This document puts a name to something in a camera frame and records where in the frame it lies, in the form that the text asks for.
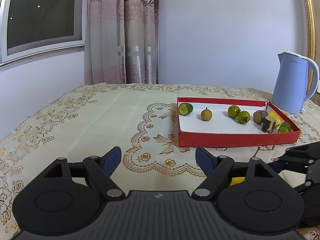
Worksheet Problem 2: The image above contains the pink floral curtain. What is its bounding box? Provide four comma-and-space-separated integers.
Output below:
84, 0, 159, 85

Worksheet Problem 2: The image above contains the green round fruit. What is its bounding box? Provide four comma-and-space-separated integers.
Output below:
227, 105, 241, 118
237, 111, 251, 124

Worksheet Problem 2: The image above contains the gold framed mirror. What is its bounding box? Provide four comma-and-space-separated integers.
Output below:
298, 0, 320, 93

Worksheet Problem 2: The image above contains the pointed green cucumber piece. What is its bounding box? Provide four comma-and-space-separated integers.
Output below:
278, 122, 292, 133

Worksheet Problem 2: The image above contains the yellow ridged fruit piece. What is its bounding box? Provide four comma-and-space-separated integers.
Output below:
268, 112, 281, 128

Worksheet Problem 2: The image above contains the red shallow tray box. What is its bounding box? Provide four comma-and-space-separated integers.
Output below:
177, 97, 301, 147

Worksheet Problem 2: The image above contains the small yellow fruit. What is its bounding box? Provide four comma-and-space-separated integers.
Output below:
230, 177, 245, 186

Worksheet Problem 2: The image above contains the light blue electric kettle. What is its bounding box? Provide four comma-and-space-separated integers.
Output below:
271, 51, 319, 114

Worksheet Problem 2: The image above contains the brown longan fruit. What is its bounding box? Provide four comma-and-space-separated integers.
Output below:
201, 107, 213, 121

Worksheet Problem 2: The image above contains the white framed window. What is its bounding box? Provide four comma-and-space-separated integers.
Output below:
1, 0, 88, 66

